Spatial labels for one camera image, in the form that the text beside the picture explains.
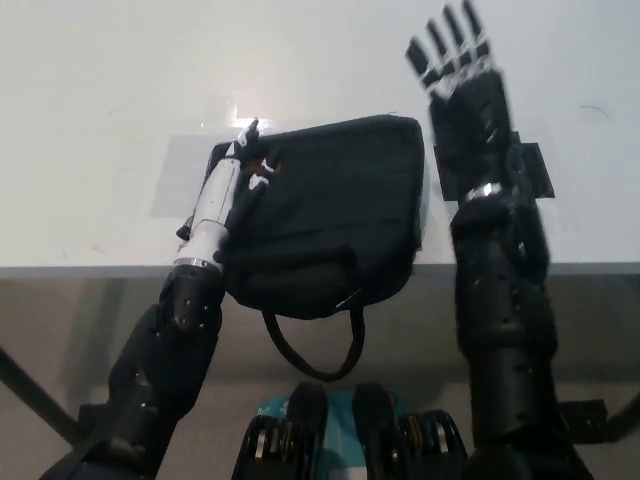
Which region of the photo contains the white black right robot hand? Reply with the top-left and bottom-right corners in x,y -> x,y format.
404,0 -> 517,202

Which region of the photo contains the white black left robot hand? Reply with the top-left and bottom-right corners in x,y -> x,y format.
174,117 -> 287,267

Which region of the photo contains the black soft travel bag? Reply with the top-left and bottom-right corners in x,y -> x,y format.
185,114 -> 427,382

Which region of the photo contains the black teal robot body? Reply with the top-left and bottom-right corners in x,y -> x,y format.
234,381 -> 472,480

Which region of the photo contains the black tape patch on table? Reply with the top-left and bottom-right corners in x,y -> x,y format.
432,129 -> 557,202

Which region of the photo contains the black floor tape patch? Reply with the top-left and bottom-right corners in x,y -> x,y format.
77,402 -> 119,439
555,397 -> 609,444

